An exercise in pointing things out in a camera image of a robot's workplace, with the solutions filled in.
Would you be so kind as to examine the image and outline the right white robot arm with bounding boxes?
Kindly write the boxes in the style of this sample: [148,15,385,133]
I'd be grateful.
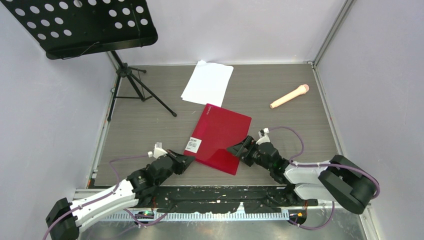
[226,133,381,215]

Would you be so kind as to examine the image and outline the beige toy microphone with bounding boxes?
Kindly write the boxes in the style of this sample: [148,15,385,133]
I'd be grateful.
[269,84,310,109]

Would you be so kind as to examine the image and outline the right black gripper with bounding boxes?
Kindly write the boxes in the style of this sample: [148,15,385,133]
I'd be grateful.
[226,135,273,172]

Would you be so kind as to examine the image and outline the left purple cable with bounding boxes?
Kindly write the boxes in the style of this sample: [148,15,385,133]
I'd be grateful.
[42,153,173,240]

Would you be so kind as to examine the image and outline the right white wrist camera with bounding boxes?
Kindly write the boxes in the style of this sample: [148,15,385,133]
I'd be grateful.
[256,127,271,145]

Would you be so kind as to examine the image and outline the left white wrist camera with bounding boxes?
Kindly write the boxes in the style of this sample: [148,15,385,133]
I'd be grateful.
[147,142,168,159]

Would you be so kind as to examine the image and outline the black perforated music stand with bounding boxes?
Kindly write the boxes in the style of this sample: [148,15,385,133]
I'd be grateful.
[2,0,159,120]

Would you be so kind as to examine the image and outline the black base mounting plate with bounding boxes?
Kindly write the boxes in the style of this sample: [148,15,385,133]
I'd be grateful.
[136,186,318,214]

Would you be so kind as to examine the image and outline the red plastic folder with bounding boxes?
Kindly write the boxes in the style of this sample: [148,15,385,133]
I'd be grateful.
[183,103,252,176]

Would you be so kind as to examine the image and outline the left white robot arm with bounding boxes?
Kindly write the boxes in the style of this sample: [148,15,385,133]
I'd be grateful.
[43,147,195,240]

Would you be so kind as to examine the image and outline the white paper sheets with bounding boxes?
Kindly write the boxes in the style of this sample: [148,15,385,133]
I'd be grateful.
[181,60,234,107]

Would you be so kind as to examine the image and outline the aluminium rail frame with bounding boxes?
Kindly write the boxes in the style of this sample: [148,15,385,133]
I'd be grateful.
[71,185,372,223]

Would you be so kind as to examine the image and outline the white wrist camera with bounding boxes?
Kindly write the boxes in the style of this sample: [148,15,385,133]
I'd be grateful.
[256,127,271,145]
[147,142,168,159]

